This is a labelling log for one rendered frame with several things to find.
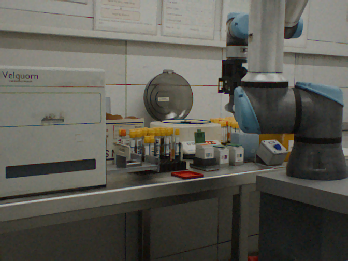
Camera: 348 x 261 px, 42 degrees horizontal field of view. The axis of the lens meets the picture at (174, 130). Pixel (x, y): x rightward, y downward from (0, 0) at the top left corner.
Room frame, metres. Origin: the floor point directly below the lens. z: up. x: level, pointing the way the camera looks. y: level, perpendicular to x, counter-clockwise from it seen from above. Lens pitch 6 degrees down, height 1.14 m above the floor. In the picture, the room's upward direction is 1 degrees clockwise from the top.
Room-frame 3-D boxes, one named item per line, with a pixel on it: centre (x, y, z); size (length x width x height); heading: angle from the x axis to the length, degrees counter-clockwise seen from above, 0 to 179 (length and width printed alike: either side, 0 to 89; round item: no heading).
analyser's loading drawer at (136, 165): (1.23, 0.14, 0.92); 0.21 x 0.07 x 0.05; 125
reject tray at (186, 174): (1.31, -0.04, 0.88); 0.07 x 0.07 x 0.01; 35
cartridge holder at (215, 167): (1.43, -0.10, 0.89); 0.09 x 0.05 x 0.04; 34
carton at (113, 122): (1.61, 0.28, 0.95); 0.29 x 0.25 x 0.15; 35
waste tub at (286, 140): (1.67, -0.40, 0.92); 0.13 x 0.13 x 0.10; 32
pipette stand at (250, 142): (1.60, -0.25, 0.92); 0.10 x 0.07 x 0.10; 127
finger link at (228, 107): (1.58, -0.20, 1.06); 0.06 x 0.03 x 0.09; 127
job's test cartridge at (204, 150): (1.43, -0.10, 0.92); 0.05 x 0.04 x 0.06; 34
